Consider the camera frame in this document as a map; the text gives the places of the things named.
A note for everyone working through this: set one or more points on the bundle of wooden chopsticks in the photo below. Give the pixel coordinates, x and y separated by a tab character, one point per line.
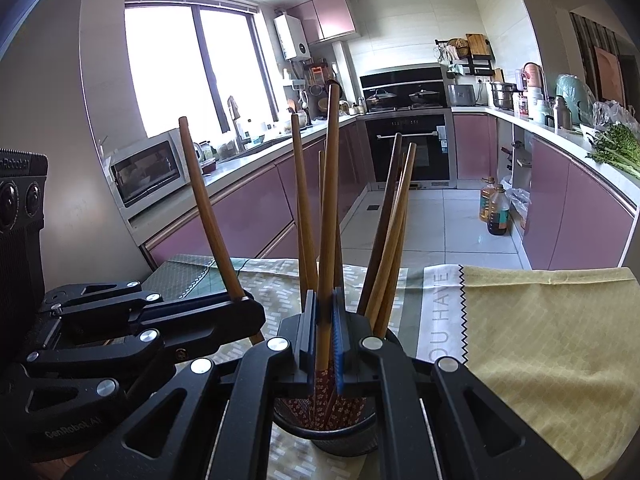
385	260

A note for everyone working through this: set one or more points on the white microwave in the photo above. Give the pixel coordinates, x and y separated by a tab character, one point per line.
145	170

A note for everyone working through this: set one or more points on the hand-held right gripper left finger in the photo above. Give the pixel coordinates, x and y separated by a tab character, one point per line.
307	350

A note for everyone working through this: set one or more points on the brown picture board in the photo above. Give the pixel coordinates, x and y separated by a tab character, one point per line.
610	75

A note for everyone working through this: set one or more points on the white water heater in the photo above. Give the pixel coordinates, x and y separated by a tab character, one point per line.
292	37

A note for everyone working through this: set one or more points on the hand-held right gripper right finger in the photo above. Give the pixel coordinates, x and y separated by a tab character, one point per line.
339	350

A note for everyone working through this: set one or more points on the pink kitchen base cabinets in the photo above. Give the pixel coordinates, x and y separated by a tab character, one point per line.
565	210
235	210

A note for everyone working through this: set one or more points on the black glass stove hood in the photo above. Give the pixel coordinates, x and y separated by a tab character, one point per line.
400	77

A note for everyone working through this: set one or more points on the striped curtain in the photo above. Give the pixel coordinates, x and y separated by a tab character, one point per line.
582	40

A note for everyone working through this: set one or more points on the metal faucet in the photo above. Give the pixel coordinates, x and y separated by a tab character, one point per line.
235	120

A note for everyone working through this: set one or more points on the pink wall cabinet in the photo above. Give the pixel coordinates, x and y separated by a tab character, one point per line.
330	15

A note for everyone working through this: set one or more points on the tall grey refrigerator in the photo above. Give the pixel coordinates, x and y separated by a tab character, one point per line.
45	85

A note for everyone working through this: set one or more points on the white plastic bag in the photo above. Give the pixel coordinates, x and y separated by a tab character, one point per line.
519	205

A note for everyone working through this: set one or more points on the black mesh utensil holder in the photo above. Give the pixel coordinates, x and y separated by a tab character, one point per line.
345	442

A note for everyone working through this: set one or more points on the patterned yellow green tablecloth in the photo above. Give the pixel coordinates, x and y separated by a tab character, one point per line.
525	335

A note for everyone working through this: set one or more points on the steel thermos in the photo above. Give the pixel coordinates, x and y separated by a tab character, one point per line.
562	112

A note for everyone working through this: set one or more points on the black pot with lid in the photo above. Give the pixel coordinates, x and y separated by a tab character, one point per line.
424	98
380	99

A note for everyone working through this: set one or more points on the clear plastic bag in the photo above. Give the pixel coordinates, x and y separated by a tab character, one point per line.
612	112

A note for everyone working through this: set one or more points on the kitchen window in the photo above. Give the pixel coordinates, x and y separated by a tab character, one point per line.
165	70

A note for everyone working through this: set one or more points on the teal kitchen appliance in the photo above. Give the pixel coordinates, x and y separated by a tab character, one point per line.
580	95

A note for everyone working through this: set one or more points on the built-in black oven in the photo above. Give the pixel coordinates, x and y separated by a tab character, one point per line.
420	160

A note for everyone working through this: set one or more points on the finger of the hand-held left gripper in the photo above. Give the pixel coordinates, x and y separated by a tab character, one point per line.
100	295
215	325

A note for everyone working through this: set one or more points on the silver toaster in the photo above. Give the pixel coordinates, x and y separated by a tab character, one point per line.
461	95

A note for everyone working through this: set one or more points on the stainless steel pot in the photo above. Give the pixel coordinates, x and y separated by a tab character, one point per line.
502	96

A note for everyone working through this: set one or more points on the black wall rack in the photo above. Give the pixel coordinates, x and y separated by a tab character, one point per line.
475	66

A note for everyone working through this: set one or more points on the wooden cutting board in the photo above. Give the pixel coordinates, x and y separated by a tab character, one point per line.
476	46

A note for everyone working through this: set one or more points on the green leafy vegetables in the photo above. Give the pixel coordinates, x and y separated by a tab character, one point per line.
617	150

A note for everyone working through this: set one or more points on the pink kettle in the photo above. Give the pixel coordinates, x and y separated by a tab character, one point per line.
532	76

